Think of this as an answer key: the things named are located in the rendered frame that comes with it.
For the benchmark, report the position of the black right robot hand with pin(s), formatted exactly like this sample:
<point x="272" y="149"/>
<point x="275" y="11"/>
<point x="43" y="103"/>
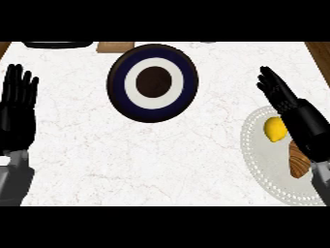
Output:
<point x="310" y="126"/>

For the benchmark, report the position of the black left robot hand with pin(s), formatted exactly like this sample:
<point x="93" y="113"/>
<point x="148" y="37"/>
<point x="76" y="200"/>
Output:
<point x="11" y="119"/>

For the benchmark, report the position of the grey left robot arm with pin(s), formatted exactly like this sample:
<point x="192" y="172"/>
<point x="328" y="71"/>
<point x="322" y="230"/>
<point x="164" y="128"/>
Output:
<point x="3" y="180"/>

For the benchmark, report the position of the brown croissant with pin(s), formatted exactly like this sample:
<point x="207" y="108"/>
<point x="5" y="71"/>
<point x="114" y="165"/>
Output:
<point x="298" y="163"/>

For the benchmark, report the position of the white round placemat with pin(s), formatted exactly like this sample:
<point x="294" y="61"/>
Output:
<point x="267" y="161"/>

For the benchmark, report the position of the dark blue ringed plate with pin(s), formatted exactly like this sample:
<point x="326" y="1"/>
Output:
<point x="152" y="83"/>

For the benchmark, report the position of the yellow lemon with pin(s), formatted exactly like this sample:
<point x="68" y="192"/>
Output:
<point x="275" y="129"/>

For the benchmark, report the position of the black flat appliance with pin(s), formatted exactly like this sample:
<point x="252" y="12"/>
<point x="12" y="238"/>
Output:
<point x="58" y="44"/>

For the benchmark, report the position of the brown wooden board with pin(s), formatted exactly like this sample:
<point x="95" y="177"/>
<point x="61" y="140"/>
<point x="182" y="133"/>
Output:
<point x="115" y="47"/>

